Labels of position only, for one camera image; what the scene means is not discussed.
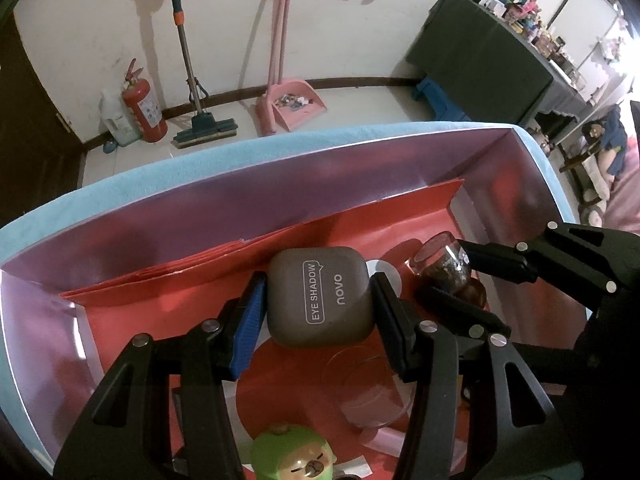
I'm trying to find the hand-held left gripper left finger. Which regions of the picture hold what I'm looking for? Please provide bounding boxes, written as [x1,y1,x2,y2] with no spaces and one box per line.
[54,272,267,480]

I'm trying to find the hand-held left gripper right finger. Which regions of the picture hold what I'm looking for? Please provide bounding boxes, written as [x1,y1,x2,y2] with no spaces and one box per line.
[369,272,584,480]

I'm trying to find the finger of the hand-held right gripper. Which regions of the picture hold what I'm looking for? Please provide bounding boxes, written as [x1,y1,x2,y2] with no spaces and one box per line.
[457,221,640,307]
[416,284,512,342]

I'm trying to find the dark speckled glass bottle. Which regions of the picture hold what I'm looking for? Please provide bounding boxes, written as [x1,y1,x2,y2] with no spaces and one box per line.
[410,231,474,294]

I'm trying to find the grey-brown eyeshadow case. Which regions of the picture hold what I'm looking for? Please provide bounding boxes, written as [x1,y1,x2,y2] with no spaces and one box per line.
[264,246,377,350]

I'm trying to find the clear glass cup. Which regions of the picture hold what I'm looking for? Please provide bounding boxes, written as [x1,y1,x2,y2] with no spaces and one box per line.
[322,343,417,430]

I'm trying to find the pink cardboard box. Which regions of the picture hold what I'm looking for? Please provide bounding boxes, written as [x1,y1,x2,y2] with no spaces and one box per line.
[0,125,592,480]

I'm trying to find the yellow-green toy figure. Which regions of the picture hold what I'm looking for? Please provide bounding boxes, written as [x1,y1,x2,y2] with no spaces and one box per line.
[249,423,337,480]

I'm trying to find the brown teddy bear blue clothes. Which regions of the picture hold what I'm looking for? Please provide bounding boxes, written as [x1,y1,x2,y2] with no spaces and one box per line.
[582,107,629,182]

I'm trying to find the blue plastic stool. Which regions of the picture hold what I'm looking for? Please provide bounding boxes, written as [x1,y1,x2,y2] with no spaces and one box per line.
[412,77,474,122]

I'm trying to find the dark cloth-covered table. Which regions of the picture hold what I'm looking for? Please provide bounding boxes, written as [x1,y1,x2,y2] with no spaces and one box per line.
[404,0,589,129]

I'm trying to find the pink dustpan and broom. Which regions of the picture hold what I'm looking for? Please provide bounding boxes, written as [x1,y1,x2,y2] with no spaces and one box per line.
[255,0,329,137]

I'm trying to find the red fire extinguisher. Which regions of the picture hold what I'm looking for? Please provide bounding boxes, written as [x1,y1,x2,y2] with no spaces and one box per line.
[121,58,169,145]

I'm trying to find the white plastic jug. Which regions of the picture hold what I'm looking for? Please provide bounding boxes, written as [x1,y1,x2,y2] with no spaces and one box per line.
[98,88,144,148]

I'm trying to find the row of cosmetic bottles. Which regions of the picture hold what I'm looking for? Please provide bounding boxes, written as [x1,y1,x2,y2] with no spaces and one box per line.
[439,0,589,92]

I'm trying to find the mop with orange grip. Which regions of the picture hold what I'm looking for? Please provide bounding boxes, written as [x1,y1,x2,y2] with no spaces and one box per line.
[166,0,239,150]

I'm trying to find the dark wooden door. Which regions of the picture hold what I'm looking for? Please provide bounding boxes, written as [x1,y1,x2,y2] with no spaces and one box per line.
[0,10,84,211]

